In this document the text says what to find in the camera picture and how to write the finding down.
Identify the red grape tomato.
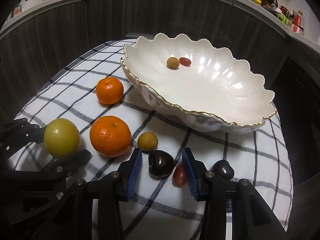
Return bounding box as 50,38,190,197
172,163,187,186

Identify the large orange mandarin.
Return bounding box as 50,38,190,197
89,116,132,158

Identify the tan longan in bowl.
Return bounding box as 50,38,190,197
167,57,180,69

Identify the green container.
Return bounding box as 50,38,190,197
275,11,289,25

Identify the dark purple plum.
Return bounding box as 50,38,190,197
210,159,234,180
148,150,175,179

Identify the red-capped sauce bottle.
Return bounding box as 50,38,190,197
291,10,304,35

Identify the tan longan on cloth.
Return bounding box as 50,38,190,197
137,132,158,152

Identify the red grape in bowl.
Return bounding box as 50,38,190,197
178,57,191,67

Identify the yellow-green round citrus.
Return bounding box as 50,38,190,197
43,118,81,159

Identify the small orange mandarin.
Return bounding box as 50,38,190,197
95,77,124,105

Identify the white scalloped gold-rimmed bowl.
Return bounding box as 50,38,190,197
120,33,277,134

